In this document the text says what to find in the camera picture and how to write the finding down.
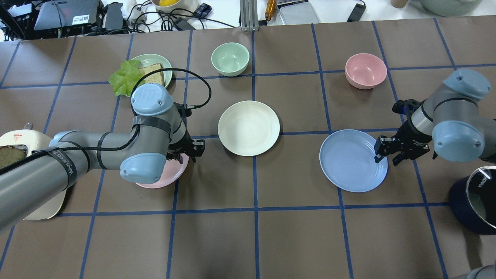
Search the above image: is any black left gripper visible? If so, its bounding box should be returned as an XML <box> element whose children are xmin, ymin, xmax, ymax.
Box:
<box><xmin>167</xmin><ymin>131</ymin><xmax>205</xmax><ymax>163</ymax></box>

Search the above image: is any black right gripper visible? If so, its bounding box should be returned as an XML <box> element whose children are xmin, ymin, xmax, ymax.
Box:
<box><xmin>374</xmin><ymin>124</ymin><xmax>429</xmax><ymax>166</ymax></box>

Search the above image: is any pink plate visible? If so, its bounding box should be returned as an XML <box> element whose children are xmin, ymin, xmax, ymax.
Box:
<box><xmin>136</xmin><ymin>154</ymin><xmax>189</xmax><ymax>189</ymax></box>

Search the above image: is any blue plate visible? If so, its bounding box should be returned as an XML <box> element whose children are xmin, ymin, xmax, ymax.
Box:
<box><xmin>319</xmin><ymin>129</ymin><xmax>388</xmax><ymax>193</ymax></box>

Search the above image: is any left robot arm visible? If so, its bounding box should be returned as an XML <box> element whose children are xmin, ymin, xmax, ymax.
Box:
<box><xmin>0</xmin><ymin>83</ymin><xmax>205</xmax><ymax>233</ymax></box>

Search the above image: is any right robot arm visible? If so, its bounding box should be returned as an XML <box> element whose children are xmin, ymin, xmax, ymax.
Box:
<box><xmin>374</xmin><ymin>69</ymin><xmax>496</xmax><ymax>165</ymax></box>

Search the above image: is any cream plate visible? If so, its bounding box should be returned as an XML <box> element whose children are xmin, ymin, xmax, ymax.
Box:
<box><xmin>217</xmin><ymin>100</ymin><xmax>281</xmax><ymax>157</ymax></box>

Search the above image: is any bread slice on plate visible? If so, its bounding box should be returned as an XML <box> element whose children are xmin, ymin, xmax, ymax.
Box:
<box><xmin>138</xmin><ymin>63</ymin><xmax>165</xmax><ymax>87</ymax></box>

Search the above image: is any pink bowl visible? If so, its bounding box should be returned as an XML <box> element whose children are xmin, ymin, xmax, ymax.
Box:
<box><xmin>345</xmin><ymin>53</ymin><xmax>388</xmax><ymax>90</ymax></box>

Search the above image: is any dark blue pot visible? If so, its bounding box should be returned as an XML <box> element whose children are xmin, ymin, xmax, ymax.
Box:
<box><xmin>448</xmin><ymin>165</ymin><xmax>496</xmax><ymax>235</ymax></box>

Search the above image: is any lettuce leaf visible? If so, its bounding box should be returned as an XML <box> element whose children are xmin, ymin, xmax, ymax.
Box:
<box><xmin>108</xmin><ymin>59</ymin><xmax>144</xmax><ymax>97</ymax></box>

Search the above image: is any green plate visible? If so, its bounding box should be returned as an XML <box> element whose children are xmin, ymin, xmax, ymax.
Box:
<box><xmin>131</xmin><ymin>53</ymin><xmax>172</xmax><ymax>88</ymax></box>

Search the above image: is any green bowl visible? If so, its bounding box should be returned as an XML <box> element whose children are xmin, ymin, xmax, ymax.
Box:
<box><xmin>211</xmin><ymin>42</ymin><xmax>250</xmax><ymax>77</ymax></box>

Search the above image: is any white toaster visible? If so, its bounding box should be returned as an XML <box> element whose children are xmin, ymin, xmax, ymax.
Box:
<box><xmin>0</xmin><ymin>123</ymin><xmax>67</xmax><ymax>221</ymax></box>

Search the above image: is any bread slice in toaster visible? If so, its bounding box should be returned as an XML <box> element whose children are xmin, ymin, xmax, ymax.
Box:
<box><xmin>0</xmin><ymin>145</ymin><xmax>27</xmax><ymax>169</ymax></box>

